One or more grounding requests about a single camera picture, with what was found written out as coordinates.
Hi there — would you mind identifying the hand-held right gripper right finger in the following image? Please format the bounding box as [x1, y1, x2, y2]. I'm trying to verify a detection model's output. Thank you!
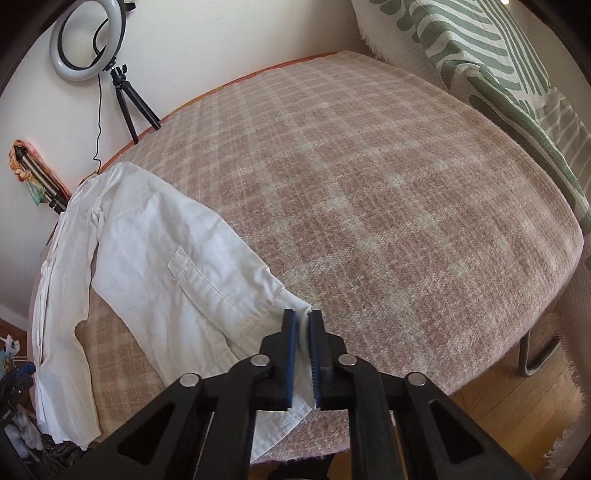
[308, 309, 522, 480]

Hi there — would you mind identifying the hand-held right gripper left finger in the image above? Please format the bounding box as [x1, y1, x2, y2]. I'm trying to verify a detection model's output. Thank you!
[95, 309, 298, 480]

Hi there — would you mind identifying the white shirt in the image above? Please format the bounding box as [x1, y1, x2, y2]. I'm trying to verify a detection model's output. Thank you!
[28, 161, 315, 464]

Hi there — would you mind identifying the pink plaid blanket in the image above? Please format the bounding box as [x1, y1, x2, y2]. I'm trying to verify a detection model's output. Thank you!
[76, 50, 583, 464]

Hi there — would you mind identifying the metal bed leg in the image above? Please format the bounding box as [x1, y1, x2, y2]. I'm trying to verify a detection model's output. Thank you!
[517, 335, 561, 378]

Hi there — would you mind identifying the bronze folded tripod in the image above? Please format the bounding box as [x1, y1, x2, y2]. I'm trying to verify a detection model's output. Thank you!
[14, 147, 70, 215]

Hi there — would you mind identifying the black mini tripod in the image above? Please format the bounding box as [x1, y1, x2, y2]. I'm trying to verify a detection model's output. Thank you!
[107, 65, 162, 145]

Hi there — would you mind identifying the colourful patterned scarf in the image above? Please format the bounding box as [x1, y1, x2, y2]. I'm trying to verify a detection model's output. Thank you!
[7, 137, 61, 206]

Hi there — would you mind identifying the pale green striped cushion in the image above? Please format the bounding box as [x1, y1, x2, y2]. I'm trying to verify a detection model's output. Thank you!
[538, 88, 591, 185]

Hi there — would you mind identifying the green striped white pillow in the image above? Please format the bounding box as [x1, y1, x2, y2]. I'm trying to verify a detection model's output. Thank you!
[351, 0, 591, 467]

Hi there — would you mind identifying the black gooseneck phone holder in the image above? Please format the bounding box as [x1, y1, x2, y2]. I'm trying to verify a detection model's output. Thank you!
[93, 0, 137, 54]

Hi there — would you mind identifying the black power cable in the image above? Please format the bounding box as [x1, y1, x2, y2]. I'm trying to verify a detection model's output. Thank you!
[92, 71, 103, 176]

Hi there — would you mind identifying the white ring light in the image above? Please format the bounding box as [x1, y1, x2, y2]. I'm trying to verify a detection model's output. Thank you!
[50, 0, 127, 83]

